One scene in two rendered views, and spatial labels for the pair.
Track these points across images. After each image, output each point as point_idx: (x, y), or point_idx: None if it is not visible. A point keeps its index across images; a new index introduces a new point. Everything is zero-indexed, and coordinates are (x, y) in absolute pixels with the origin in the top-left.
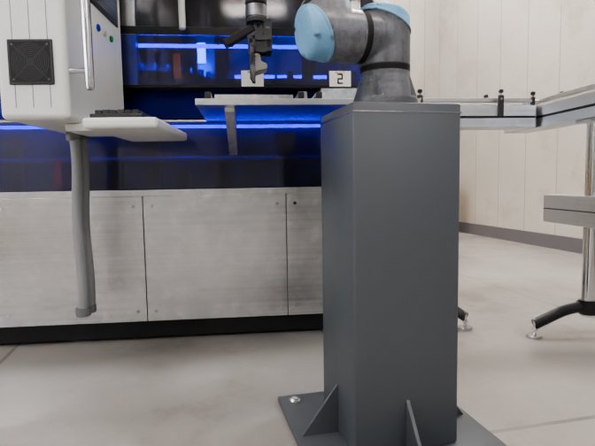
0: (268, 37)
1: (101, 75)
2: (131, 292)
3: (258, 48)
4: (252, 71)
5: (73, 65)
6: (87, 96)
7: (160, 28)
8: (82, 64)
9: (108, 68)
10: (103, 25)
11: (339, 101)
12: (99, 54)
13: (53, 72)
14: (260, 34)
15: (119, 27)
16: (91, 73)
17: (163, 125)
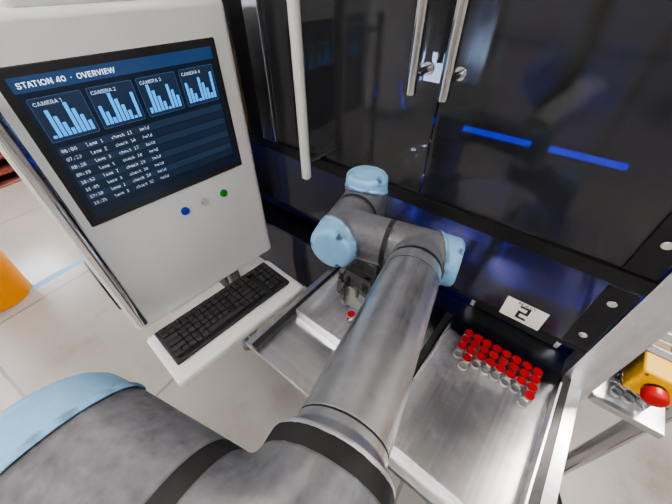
0: (365, 283)
1: (204, 247)
2: None
3: (354, 283)
4: (343, 303)
5: (133, 292)
6: (174, 289)
7: (298, 154)
8: (156, 273)
9: (222, 226)
10: (200, 194)
11: (391, 469)
12: (196, 231)
13: (115, 303)
14: (361, 266)
15: (247, 159)
16: (135, 318)
17: (204, 368)
